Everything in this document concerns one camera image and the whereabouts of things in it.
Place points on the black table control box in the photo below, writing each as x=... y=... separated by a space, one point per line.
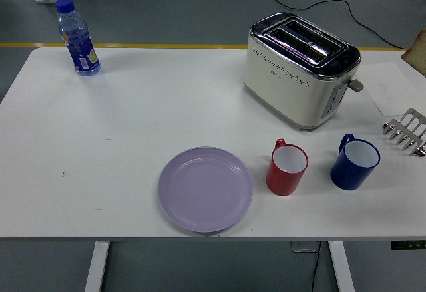
x=407 y=245

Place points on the white paper sheet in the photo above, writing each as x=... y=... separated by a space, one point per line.
x=389 y=86

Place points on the bread slice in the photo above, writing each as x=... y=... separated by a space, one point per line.
x=417 y=56

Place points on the lilac round plate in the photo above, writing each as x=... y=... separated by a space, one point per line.
x=204 y=189

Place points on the clear plastic bracket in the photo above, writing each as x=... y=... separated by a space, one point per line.
x=303 y=247

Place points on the white table leg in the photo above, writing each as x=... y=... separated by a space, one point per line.
x=96 y=268
x=341 y=268

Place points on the silver metal toast rack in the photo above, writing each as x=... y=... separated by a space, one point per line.
x=411 y=112

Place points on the cream and chrome toaster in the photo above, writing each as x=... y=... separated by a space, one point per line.
x=283 y=82

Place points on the clear water bottle blue label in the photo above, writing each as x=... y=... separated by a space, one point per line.
x=81 y=49

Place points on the red enamel mug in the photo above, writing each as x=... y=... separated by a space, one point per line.
x=283 y=182

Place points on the blue enamel mug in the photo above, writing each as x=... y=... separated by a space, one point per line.
x=349 y=175

